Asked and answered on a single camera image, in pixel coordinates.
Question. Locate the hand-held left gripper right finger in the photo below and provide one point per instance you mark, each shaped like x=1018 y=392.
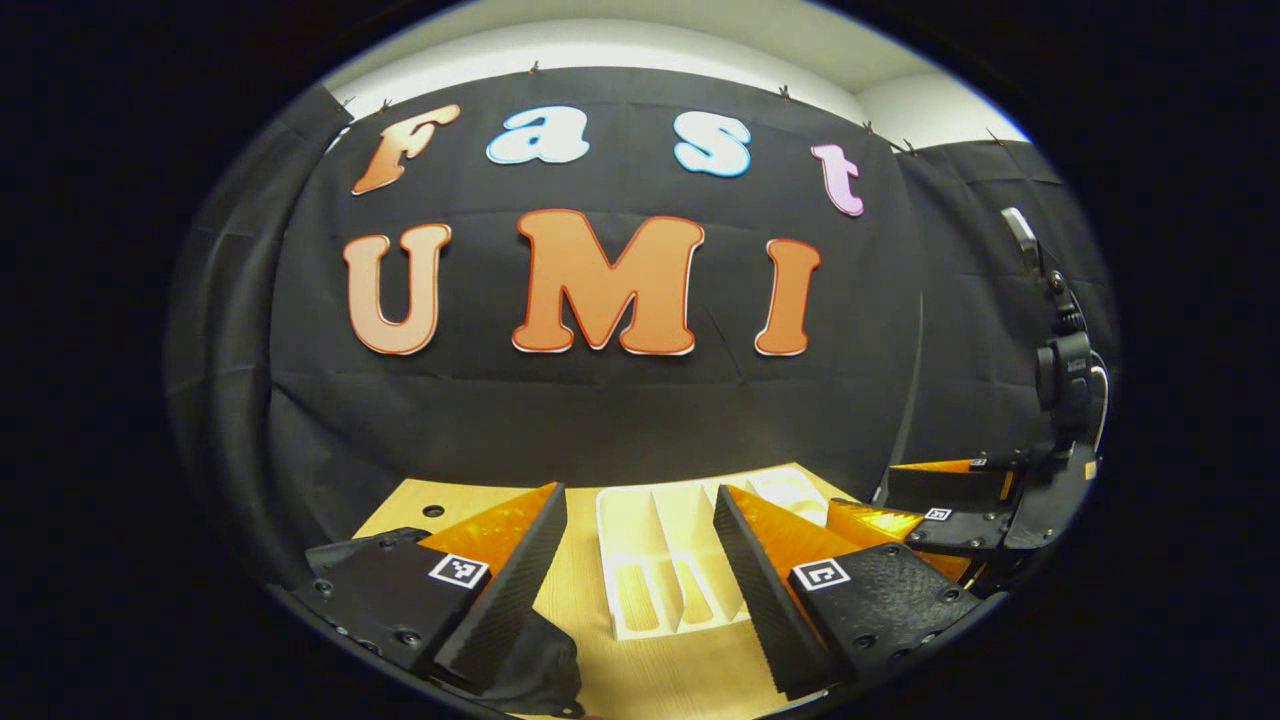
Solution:
x=755 y=590

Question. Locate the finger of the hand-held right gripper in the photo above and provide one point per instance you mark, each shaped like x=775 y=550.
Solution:
x=950 y=488
x=960 y=540

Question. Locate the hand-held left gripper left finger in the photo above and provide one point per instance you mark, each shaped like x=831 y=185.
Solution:
x=515 y=590

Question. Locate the black schoolbag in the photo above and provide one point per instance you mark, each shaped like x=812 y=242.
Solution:
x=545 y=665

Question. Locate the white bookshelf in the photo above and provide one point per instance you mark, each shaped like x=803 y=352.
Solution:
x=660 y=560

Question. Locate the black backdrop cloth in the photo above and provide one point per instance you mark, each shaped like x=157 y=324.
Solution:
x=600 y=410

